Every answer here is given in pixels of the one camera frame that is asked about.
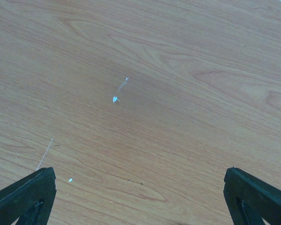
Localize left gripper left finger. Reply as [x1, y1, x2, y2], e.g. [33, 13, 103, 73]
[0, 167, 57, 225]

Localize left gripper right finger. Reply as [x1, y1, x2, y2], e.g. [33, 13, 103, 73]
[223, 167, 281, 225]

